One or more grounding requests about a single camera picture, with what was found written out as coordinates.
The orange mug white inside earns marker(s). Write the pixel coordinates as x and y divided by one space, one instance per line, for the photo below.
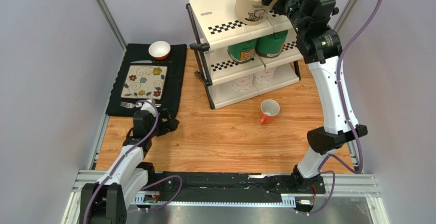
269 109

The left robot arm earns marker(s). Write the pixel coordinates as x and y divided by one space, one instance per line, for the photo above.
108 198

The silver knife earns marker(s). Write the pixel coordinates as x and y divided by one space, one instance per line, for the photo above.
145 62

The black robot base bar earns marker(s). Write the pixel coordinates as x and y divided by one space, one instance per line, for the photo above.
218 187

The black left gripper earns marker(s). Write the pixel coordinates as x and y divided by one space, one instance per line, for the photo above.
169 125

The black cloth placemat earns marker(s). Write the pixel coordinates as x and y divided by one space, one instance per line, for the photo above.
173 84

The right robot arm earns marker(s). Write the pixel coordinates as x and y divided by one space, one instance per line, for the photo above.
321 48

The cream checkered three-tier shelf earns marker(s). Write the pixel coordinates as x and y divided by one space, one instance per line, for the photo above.
215 28

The floral square plate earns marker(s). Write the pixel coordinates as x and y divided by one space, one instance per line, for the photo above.
144 82

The white orange-rimmed bowl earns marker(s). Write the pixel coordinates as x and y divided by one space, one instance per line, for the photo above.
159 50

